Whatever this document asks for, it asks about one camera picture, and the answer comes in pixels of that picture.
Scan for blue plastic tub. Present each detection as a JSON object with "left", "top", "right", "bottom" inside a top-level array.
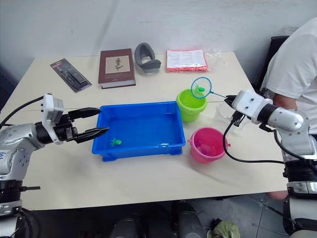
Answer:
[{"left": 91, "top": 101, "right": 186, "bottom": 162}]

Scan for dark rounded shape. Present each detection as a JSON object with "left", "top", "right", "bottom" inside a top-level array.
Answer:
[
  {"left": 172, "top": 200, "right": 207, "bottom": 238},
  {"left": 108, "top": 218, "right": 147, "bottom": 238}
]

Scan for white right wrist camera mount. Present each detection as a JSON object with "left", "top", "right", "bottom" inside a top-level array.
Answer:
[{"left": 232, "top": 89, "right": 273, "bottom": 125}]

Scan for pink plastic bucket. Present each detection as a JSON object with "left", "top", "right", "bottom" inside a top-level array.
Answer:
[{"left": 187, "top": 127, "right": 231, "bottom": 164}]

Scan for green crumpled cloth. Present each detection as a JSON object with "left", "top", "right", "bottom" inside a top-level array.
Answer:
[{"left": 212, "top": 221, "right": 241, "bottom": 238}]

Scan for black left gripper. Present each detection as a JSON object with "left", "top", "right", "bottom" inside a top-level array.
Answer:
[{"left": 53, "top": 107, "right": 110, "bottom": 144}]

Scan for person in white shirt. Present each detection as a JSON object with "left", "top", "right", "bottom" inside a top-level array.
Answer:
[{"left": 260, "top": 16, "right": 317, "bottom": 136}]

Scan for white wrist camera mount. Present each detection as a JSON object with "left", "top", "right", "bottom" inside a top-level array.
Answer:
[
  {"left": 232, "top": 89, "right": 273, "bottom": 125},
  {"left": 41, "top": 93, "right": 64, "bottom": 145}
]

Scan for black blister tool package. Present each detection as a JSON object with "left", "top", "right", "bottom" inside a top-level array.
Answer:
[{"left": 50, "top": 58, "right": 92, "bottom": 93}]

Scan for red beads packet white label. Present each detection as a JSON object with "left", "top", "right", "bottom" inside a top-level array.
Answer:
[{"left": 165, "top": 49, "right": 209, "bottom": 73}]

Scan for black chair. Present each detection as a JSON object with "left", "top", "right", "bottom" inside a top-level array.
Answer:
[{"left": 255, "top": 36, "right": 290, "bottom": 93}]

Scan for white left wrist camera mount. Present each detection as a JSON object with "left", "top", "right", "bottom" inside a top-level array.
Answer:
[{"left": 41, "top": 93, "right": 64, "bottom": 145}]

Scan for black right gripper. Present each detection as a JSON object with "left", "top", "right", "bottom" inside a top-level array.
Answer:
[{"left": 223, "top": 94, "right": 246, "bottom": 127}]

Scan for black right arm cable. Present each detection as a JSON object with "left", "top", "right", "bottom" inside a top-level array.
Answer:
[{"left": 222, "top": 118, "right": 286, "bottom": 164}]

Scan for blue-rimmed small fishing net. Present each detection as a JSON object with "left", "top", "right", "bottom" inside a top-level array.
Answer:
[{"left": 190, "top": 77, "right": 230, "bottom": 99}]

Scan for green plastic bucket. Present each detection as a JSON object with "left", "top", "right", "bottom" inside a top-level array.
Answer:
[{"left": 175, "top": 88, "right": 208, "bottom": 123}]

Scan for clear plastic bag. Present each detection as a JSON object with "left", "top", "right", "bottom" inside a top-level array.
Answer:
[{"left": 205, "top": 48, "right": 223, "bottom": 60}]

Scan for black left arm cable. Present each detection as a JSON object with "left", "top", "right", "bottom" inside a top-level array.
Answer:
[{"left": 0, "top": 96, "right": 46, "bottom": 126}]

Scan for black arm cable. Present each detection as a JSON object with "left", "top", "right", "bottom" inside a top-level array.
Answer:
[
  {"left": 222, "top": 118, "right": 286, "bottom": 164},
  {"left": 0, "top": 96, "right": 46, "bottom": 126}
]

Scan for dark red hardcover book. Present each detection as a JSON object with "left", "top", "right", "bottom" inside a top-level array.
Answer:
[{"left": 98, "top": 48, "right": 136, "bottom": 89}]

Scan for clear plastic cup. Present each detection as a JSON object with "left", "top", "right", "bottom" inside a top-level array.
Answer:
[{"left": 217, "top": 100, "right": 242, "bottom": 135}]

